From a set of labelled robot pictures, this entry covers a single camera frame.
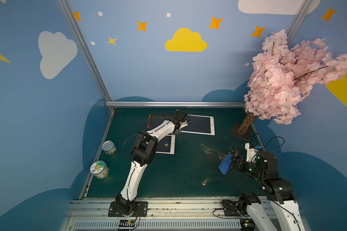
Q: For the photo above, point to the blue wiping cloth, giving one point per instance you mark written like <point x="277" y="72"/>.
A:
<point x="227" y="162"/>

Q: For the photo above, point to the right small circuit board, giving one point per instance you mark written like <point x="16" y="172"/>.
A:
<point x="247" y="225"/>

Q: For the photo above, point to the white frame drawing tablet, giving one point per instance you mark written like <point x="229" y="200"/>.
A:
<point x="166" y="145"/>

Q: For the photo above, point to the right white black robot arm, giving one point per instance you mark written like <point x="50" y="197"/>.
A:
<point x="279" y="192"/>

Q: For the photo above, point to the white blue drawing tablet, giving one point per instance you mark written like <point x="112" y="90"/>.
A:
<point x="200" y="124"/>

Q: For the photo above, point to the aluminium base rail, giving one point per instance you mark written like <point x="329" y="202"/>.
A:
<point x="161" y="214"/>

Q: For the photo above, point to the dark square tree base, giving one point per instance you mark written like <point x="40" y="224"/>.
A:
<point x="241" y="131"/>

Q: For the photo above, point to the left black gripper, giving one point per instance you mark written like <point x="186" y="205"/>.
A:
<point x="180" y="118"/>

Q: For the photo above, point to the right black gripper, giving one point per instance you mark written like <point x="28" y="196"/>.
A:
<point x="237" y="161"/>

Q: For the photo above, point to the small circuit board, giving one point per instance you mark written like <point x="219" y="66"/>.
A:
<point x="125" y="225"/>
<point x="247" y="225"/>

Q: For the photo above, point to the left small circuit board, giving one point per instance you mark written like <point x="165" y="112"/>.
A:
<point x="125" y="225"/>

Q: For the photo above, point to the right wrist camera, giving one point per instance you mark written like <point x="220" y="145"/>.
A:
<point x="251" y="151"/>

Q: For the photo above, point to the silver tin can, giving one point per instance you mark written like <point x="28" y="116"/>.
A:
<point x="109" y="147"/>

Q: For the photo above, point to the red frame drawing tablet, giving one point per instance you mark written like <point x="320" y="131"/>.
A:
<point x="156" y="120"/>

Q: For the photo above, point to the pink cherry blossom tree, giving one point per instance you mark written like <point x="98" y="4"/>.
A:
<point x="282" y="77"/>

